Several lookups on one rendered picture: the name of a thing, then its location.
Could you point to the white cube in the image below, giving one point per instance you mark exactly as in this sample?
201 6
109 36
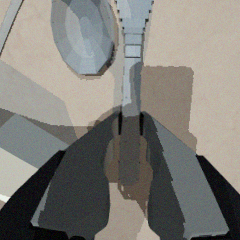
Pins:
24 148

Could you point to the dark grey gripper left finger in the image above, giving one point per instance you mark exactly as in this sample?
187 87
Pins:
69 195

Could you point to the grey spoon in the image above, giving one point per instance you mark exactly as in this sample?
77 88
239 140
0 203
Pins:
83 32

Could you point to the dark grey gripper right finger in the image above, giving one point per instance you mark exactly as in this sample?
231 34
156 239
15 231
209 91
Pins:
188 199

